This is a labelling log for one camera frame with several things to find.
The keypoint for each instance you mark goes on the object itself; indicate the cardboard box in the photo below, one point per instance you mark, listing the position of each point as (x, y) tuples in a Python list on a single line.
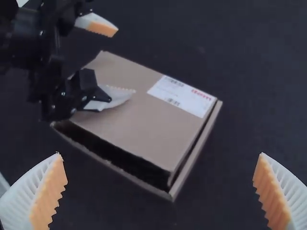
[(156, 124)]

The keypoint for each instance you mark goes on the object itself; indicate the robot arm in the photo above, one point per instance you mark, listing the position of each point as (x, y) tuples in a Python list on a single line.
[(16, 43)]

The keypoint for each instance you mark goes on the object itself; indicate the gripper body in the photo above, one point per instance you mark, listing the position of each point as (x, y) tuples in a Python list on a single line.
[(55, 52)]

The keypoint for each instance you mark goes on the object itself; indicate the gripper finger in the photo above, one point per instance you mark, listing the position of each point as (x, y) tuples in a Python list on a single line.
[(115, 95), (285, 196), (24, 203), (100, 26)]

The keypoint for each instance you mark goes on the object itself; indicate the black mat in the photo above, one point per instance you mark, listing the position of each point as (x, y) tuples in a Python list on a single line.
[(216, 48)]

